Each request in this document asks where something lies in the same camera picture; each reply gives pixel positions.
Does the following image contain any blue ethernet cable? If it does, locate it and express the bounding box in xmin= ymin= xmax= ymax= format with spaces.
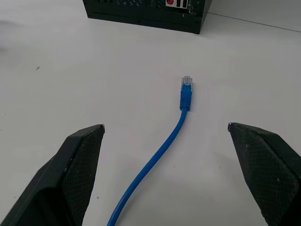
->
xmin=107 ymin=75 xmax=194 ymax=226

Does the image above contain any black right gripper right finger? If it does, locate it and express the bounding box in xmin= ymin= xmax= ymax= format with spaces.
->
xmin=227 ymin=122 xmax=301 ymax=226

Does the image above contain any black computer case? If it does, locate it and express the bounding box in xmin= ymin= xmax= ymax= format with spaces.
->
xmin=82 ymin=0 xmax=212 ymax=34

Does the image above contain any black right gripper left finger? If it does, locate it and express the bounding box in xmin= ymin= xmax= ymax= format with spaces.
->
xmin=0 ymin=124 xmax=106 ymax=226

